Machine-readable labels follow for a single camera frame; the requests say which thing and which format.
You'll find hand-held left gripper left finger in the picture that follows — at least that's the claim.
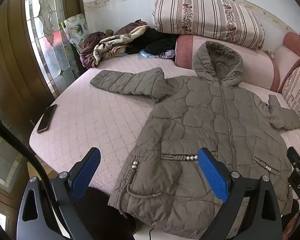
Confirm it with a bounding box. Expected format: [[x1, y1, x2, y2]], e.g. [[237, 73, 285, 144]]
[[16, 147, 102, 240]]

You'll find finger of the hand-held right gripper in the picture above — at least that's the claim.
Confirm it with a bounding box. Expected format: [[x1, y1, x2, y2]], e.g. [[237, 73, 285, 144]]
[[287, 146, 300, 174]]

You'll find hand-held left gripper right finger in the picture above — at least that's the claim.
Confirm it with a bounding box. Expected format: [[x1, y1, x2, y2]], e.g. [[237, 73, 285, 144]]
[[197, 147, 283, 240]]

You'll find olive green hooded puffer jacket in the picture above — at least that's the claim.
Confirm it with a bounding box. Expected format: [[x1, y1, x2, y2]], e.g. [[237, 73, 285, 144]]
[[90, 41, 300, 240]]

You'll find person's right forearm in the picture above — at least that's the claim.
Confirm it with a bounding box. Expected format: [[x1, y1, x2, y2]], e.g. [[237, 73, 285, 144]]
[[281, 199, 300, 240]]

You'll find black clothes pile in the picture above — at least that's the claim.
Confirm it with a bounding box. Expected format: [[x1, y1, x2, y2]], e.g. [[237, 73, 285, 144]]
[[126, 27, 180, 56]]

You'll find black cloth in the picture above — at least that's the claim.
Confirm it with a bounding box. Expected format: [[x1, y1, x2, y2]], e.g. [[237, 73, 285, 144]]
[[75, 186, 137, 240]]

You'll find pink quilted bed mattress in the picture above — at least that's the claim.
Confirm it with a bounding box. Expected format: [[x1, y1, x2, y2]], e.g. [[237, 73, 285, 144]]
[[29, 35, 300, 240]]

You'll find striped floral pillow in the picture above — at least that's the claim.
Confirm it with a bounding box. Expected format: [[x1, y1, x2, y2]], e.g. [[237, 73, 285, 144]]
[[152, 0, 265, 51], [282, 66, 300, 145]]

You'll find black smartphone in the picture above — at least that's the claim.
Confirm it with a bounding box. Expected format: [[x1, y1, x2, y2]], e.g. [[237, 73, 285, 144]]
[[36, 104, 58, 134]]

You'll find pink bolster cushion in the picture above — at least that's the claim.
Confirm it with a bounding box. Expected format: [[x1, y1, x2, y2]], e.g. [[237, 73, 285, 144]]
[[175, 34, 280, 93]]

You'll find red trimmed pink cushion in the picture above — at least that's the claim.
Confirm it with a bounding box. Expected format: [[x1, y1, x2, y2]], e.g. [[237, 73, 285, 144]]
[[270, 32, 300, 93]]

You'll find beige floral blanket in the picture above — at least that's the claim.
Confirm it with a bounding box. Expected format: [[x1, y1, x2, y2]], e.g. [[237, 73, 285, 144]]
[[93, 25, 150, 67]]

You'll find maroon cloth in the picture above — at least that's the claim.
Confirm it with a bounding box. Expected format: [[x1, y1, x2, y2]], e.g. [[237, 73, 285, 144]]
[[79, 31, 107, 68]]

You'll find blue clear plastic bag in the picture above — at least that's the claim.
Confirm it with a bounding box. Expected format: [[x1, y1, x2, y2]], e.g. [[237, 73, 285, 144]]
[[139, 49, 176, 60]]

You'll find floral printed cushion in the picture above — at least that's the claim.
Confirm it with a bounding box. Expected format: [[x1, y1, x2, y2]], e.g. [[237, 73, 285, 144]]
[[61, 14, 89, 53]]

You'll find stained glass window panel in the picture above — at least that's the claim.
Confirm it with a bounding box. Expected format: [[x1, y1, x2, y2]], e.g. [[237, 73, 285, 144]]
[[25, 0, 81, 98]]

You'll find brown cloth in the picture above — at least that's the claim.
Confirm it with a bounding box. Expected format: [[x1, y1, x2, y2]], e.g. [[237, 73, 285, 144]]
[[114, 19, 148, 36]]

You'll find black cable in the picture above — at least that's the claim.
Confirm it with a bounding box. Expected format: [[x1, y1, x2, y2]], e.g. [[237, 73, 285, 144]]
[[0, 110, 74, 240]]

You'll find wooden door frame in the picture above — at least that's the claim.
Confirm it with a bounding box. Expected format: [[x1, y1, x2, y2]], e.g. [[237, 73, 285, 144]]
[[0, 0, 56, 128]]

